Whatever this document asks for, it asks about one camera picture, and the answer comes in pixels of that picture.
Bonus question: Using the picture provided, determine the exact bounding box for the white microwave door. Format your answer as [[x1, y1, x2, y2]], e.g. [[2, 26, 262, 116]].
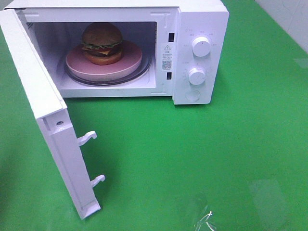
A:
[[0, 9, 105, 219]]

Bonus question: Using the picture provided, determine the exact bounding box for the glass microwave turntable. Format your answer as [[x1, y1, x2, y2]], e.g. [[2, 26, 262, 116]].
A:
[[65, 55, 151, 87]]

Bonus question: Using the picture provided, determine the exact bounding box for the round door release button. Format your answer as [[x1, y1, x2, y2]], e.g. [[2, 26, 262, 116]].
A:
[[186, 90, 200, 102]]

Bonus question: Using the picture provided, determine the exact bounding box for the pink plate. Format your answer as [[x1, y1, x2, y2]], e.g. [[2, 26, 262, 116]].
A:
[[66, 40, 142, 82]]

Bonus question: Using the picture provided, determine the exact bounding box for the burger with lettuce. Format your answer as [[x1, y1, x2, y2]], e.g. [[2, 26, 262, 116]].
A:
[[82, 22, 123, 65]]

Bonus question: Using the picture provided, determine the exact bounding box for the white microwave knob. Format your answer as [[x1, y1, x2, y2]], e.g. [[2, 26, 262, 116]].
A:
[[192, 35, 212, 57], [188, 67, 206, 85]]

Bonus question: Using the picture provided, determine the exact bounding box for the white microwave oven body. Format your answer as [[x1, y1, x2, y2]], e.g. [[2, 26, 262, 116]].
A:
[[4, 0, 229, 104]]

